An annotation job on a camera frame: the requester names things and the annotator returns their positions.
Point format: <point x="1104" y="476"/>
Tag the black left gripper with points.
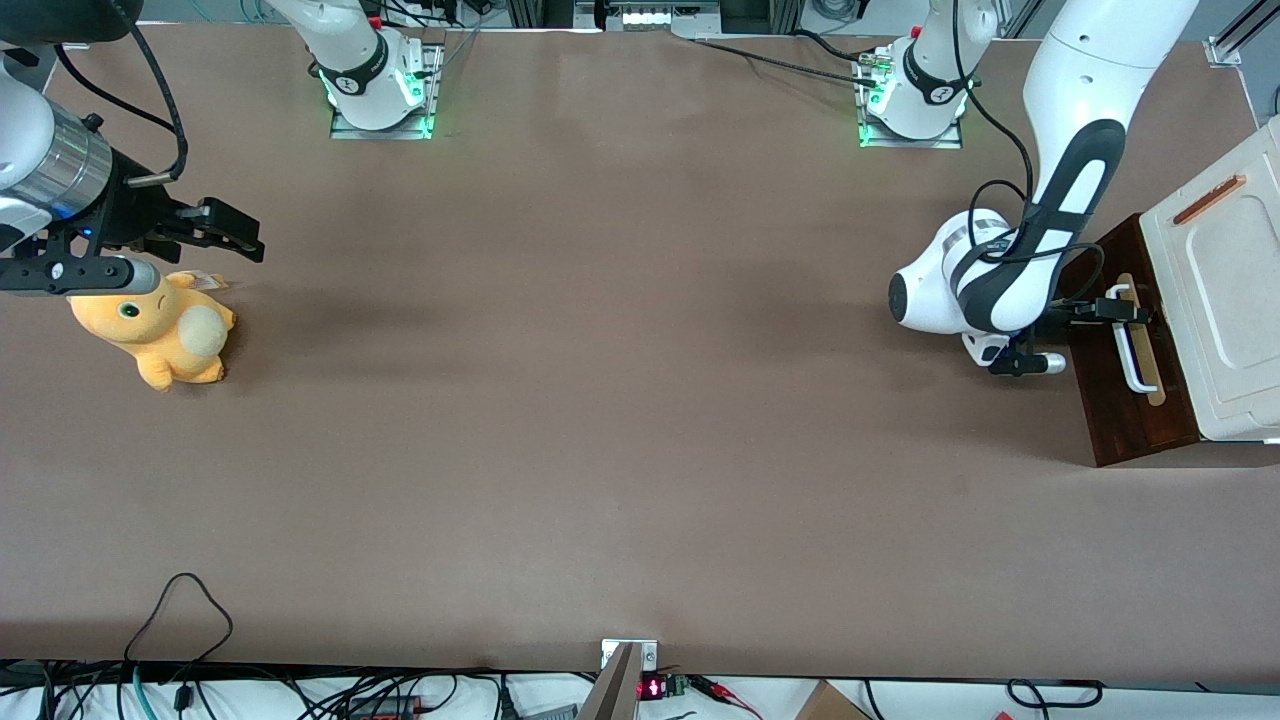
<point x="1078" y="311"/>

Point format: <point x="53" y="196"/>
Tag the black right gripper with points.
<point x="135" y="216"/>

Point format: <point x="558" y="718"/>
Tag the metal base plate right arm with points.
<point x="345" y="128"/>

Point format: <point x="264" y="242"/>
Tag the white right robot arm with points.
<point x="360" y="80"/>

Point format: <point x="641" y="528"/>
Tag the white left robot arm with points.
<point x="1080" y="80"/>

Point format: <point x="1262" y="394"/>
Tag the metal base plate left arm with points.
<point x="880" y="140"/>

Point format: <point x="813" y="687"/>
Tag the white and wood drawer cabinet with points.
<point x="1240" y="300"/>

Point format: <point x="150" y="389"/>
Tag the yellow plush toy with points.
<point x="160" y="335"/>

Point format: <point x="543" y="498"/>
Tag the white light bar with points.
<point x="650" y="15"/>

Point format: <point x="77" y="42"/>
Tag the brown cardboard piece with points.
<point x="830" y="705"/>

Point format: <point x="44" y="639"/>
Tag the black and orange power device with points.
<point x="385" y="708"/>

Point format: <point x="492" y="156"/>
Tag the circuit board red display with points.
<point x="655" y="687"/>

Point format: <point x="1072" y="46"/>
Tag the left wrist camera grey cylinder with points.
<point x="1030" y="363"/>

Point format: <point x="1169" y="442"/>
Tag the wrist camera grey cylinder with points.
<point x="100" y="275"/>
<point x="1030" y="363"/>

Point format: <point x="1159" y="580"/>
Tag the right wrist camera grey cylinder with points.
<point x="100" y="275"/>

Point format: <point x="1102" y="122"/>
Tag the aluminium profile frame corner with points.
<point x="1235" y="40"/>

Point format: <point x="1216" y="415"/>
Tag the grey metal camera mount bracket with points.
<point x="615" y="680"/>

